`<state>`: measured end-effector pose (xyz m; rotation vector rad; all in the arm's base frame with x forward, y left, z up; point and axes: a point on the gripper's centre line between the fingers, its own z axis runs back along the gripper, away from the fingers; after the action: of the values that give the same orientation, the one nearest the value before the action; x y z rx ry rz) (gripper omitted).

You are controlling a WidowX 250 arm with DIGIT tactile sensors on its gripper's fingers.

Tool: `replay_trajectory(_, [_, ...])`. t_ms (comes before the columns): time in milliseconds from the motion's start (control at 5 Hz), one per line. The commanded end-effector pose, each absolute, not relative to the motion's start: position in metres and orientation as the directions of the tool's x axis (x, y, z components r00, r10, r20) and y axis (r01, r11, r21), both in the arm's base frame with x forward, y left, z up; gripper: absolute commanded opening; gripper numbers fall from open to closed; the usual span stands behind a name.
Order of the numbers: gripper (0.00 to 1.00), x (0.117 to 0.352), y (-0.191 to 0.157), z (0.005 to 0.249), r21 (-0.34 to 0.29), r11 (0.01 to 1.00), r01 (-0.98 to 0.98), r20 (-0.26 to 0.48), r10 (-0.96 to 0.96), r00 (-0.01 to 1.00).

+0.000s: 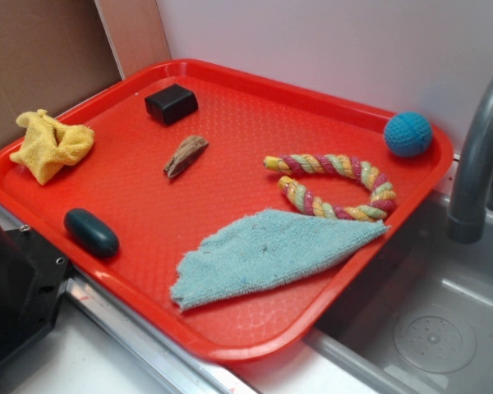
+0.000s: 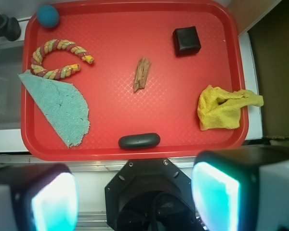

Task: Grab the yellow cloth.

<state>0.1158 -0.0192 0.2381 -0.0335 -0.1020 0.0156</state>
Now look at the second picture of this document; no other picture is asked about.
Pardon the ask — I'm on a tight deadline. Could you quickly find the red plastic tray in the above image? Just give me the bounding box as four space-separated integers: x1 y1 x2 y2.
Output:
21 0 249 161

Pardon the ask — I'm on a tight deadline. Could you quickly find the black knob fixture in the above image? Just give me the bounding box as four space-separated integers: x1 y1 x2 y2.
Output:
0 14 21 41

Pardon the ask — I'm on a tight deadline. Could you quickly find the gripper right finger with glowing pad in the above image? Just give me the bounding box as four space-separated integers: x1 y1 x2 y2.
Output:
191 146 289 231

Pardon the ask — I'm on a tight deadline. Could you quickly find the black oval stone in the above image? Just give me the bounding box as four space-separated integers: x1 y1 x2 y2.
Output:
118 133 161 150

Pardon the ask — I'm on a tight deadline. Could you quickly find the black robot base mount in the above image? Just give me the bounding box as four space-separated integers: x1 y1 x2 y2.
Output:
105 159 204 231

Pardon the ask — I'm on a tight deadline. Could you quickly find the black square block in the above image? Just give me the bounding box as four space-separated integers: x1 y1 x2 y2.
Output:
172 26 201 56

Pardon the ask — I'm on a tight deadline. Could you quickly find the yellow cloth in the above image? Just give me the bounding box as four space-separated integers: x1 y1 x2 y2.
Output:
197 85 264 131

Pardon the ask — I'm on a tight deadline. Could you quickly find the teal green cloth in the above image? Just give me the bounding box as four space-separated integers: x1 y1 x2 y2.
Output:
18 70 90 148

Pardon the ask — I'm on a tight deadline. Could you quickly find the brown cardboard box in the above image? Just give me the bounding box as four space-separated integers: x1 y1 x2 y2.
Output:
248 0 289 139

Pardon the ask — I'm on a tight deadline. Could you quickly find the blue textured ball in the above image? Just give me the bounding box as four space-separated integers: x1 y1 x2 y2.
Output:
37 5 60 28

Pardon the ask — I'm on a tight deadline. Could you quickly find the twisted multicolour rope toy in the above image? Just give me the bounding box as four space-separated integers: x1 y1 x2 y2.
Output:
31 39 94 80

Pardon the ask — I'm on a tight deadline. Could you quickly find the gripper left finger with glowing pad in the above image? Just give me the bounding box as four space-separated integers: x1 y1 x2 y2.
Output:
0 164 79 231

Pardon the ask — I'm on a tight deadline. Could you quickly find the brown wood piece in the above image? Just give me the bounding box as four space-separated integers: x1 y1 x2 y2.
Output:
133 57 151 92

